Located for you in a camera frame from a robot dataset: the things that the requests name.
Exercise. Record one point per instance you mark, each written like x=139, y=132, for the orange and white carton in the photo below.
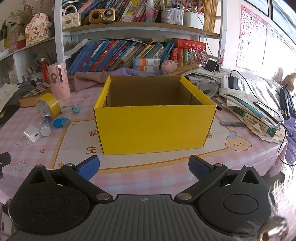
x=146, y=61
x=148, y=68

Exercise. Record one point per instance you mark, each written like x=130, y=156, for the blue plastic packet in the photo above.
x=61, y=122

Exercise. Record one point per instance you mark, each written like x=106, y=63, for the purple cloth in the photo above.
x=92, y=80

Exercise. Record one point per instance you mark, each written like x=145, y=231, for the thick red dictionary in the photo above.
x=190, y=44

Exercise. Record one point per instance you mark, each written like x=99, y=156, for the yellow cardboard box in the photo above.
x=155, y=129

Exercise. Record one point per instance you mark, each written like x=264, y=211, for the row of colourful books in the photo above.
x=108, y=55

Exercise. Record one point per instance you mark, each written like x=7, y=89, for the white paper sheet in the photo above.
x=7, y=95

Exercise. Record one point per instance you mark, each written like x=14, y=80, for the pink checkered tablecloth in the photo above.
x=161, y=176

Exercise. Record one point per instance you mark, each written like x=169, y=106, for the wooden chessboard box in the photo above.
x=34, y=93

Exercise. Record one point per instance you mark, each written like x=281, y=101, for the yellow tape roll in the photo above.
x=49, y=103

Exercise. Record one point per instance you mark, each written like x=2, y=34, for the cup of pens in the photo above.
x=38, y=68

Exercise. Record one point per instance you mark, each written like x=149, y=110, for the brown plush toy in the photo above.
x=290, y=81

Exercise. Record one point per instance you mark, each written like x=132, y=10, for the alphabet wall poster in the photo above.
x=251, y=34

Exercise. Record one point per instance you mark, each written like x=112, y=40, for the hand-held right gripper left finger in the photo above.
x=89, y=166

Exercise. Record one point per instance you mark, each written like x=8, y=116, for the red ornament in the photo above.
x=18, y=42

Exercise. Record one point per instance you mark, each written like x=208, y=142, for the pink cartoon tumbler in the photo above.
x=59, y=83

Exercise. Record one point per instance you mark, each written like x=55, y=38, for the gold retro radio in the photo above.
x=101, y=15

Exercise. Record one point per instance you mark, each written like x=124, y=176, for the shelf row of books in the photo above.
x=120, y=10

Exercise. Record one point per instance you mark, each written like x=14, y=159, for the red standing books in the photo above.
x=179, y=56

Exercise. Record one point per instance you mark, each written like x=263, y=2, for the white charger plug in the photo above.
x=32, y=134

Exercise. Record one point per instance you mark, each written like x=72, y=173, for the clear tape roll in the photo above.
x=208, y=88

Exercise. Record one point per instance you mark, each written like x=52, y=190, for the small teal round object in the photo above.
x=76, y=110

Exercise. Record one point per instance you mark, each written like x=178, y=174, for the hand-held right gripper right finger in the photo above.
x=198, y=166

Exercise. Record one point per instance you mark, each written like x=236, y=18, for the pen holder with markers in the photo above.
x=172, y=16

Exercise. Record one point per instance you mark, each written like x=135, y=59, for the colourful acrylic figure stand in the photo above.
x=197, y=56

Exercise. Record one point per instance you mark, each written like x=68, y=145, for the dark cloth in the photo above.
x=25, y=87

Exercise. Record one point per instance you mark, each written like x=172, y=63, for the white storage container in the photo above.
x=193, y=20

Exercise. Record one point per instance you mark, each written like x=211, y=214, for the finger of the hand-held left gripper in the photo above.
x=4, y=159

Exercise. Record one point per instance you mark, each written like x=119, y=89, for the black phone stand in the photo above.
x=211, y=65

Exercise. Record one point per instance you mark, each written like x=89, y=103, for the row of yellow books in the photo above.
x=211, y=16

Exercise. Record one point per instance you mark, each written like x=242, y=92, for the pink pig plush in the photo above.
x=169, y=66

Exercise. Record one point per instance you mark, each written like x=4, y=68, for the white bookshelf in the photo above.
x=59, y=46

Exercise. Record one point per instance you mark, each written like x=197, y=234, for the purple jacket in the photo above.
x=291, y=139

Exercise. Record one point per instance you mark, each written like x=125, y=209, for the pink doll figurine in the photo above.
x=37, y=30

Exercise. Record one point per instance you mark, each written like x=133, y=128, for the pile of papers and books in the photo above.
x=247, y=111

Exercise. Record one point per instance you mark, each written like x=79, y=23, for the black power adapter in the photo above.
x=233, y=83

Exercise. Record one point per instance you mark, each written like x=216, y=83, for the cream quilted handbag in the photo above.
x=71, y=19

